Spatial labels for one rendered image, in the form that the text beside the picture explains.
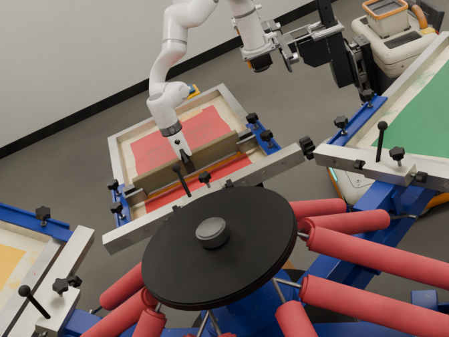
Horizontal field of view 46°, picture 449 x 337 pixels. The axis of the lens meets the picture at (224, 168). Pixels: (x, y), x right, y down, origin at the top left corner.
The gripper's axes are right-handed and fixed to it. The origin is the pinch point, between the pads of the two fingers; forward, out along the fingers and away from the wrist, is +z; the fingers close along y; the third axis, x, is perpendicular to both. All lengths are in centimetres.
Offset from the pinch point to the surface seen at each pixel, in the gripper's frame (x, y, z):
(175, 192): 8.6, -3.2, 6.1
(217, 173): -7.9, -3.7, 6.0
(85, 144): 85, 306, 101
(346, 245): -22, -91, -21
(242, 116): -26.9, 21.3, 2.4
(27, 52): 99, 368, 16
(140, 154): 17.0, 36.9, 6.0
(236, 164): -15.5, -4.1, 6.0
